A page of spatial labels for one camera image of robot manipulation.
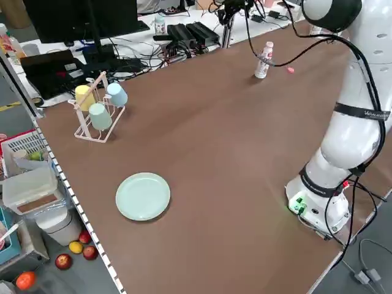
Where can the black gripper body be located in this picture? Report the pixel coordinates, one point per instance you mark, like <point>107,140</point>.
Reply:
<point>235,3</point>

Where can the white drink bottle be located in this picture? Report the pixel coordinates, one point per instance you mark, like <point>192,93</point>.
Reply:
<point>263,65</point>

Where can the pink bottle cap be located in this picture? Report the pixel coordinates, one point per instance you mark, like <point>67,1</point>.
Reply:
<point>290,70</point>

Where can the small printed white bottle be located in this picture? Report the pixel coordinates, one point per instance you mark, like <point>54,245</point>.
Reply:
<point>160,26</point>

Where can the orange juice bottle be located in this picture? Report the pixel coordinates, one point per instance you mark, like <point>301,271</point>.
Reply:
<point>10,46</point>

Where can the cardboard box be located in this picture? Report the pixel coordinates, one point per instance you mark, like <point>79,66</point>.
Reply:
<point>208,3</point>

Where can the black power adapter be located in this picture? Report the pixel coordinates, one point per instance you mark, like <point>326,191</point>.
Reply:
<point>180,33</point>
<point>203,30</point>

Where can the small black power brick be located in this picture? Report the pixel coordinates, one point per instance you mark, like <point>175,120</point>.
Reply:
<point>274,14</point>
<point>258,17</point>

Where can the pink cup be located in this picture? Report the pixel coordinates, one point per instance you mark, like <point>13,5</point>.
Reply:
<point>269,3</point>

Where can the light blue cup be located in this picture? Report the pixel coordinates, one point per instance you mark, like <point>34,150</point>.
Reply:
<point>118,95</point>

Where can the black monitor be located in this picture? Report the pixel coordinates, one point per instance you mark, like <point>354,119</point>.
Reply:
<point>79,18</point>

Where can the pale green cup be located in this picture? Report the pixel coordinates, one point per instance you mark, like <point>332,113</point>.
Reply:
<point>99,116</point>

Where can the yellow cup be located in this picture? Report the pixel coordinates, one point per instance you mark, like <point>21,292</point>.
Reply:
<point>80,92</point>

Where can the black laptop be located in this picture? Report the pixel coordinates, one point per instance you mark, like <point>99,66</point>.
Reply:
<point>49,73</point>

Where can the grey cup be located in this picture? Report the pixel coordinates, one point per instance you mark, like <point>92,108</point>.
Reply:
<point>30,49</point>

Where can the pale green plate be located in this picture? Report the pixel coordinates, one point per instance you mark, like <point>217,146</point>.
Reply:
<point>143,196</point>

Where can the white plastic basket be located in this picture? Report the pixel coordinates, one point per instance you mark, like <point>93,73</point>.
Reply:
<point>24,144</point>

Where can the red apple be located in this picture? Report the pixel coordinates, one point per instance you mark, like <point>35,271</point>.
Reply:
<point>84,236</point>
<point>63,261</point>
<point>90,252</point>

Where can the translucent plastic box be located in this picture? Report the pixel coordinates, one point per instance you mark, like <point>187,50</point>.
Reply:
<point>27,190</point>

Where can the white bin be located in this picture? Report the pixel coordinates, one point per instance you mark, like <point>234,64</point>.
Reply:
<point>59,228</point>

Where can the yellow lemon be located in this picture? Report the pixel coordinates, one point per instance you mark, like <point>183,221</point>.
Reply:
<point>75,246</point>

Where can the blue plastic basket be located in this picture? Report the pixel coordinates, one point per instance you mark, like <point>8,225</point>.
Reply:
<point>6,245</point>

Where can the orange fruit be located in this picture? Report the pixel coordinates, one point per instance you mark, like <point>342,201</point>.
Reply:
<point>26,280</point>

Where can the aluminium frame post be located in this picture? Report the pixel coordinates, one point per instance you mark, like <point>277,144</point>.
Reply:
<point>228,38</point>

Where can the slanted aluminium frame bar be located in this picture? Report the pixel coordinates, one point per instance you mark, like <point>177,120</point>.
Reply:
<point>18,85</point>

